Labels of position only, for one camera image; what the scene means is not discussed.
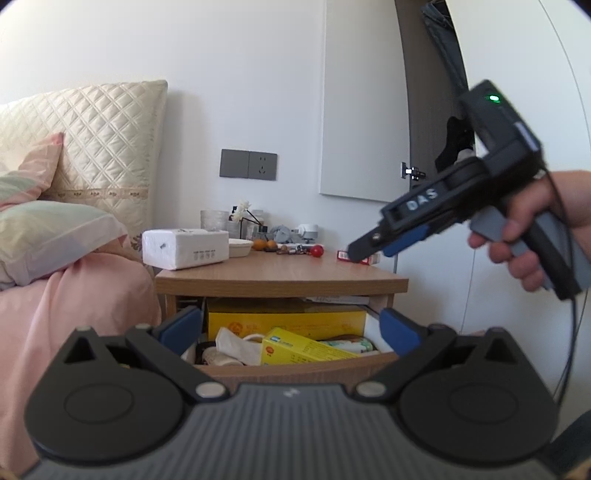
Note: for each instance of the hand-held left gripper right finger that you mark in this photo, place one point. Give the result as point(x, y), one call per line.
point(400, 331)

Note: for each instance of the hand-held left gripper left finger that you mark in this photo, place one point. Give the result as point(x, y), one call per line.
point(182, 326)

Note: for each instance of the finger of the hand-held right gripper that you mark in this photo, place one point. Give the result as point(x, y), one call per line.
point(369, 243)

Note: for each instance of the red box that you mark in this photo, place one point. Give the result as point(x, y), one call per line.
point(344, 255)

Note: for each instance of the wooden nightstand drawer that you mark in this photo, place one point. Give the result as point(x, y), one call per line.
point(295, 369)

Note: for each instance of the person's right hand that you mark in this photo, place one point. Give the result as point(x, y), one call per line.
point(531, 210)

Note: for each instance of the hanging black cloth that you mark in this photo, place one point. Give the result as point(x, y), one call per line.
point(455, 141)

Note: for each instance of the white green bottle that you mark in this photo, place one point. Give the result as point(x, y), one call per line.
point(353, 346)

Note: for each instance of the red ball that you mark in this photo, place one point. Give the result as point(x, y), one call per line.
point(316, 251)

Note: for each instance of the crumpled white tissue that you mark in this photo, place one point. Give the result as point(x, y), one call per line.
point(238, 346)

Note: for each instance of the white tissue pack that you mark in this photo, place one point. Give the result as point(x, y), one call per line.
point(184, 249)

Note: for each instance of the metal door hinge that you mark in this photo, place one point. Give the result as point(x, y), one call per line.
point(412, 171)

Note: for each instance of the grey toy figure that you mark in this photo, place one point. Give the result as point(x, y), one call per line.
point(282, 234)

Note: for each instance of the wooden nightstand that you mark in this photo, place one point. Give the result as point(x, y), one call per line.
point(286, 272)

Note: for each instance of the white shallow bowl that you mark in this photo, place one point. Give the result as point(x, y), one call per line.
point(240, 248)

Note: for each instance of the small orange fruit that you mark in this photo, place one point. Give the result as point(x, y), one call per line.
point(271, 245)
point(259, 245)

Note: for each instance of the small yellow box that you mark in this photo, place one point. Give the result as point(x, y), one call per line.
point(300, 350)

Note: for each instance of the large yellow box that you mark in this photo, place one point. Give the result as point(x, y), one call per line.
point(286, 318)

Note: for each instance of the pink duvet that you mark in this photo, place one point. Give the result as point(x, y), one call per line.
point(78, 304)

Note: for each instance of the hanging blue jeans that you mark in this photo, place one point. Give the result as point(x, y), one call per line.
point(443, 41)

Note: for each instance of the clear glass cup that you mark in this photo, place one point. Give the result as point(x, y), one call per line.
point(214, 220)

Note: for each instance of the white flower in vase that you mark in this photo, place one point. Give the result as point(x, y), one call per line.
point(242, 213)

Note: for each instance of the pastel striped pillow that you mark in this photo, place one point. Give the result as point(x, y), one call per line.
point(51, 240)

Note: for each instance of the cream quilted headboard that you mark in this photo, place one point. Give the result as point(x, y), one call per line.
point(106, 152)

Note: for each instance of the pink pillow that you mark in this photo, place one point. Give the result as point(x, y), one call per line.
point(27, 170)

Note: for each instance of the grey wall socket panel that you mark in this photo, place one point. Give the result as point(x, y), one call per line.
point(248, 164)

